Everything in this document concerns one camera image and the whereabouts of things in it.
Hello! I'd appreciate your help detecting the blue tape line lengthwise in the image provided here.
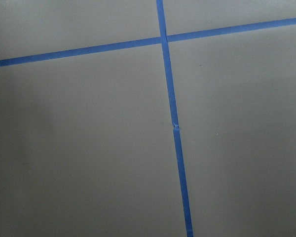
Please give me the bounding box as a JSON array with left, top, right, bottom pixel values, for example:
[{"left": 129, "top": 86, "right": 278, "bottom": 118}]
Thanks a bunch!
[{"left": 156, "top": 0, "right": 194, "bottom": 237}]

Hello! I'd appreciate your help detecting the blue tape line crosswise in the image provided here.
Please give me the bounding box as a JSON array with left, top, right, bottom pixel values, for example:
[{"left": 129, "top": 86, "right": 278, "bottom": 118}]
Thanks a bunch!
[{"left": 0, "top": 18, "right": 296, "bottom": 67}]

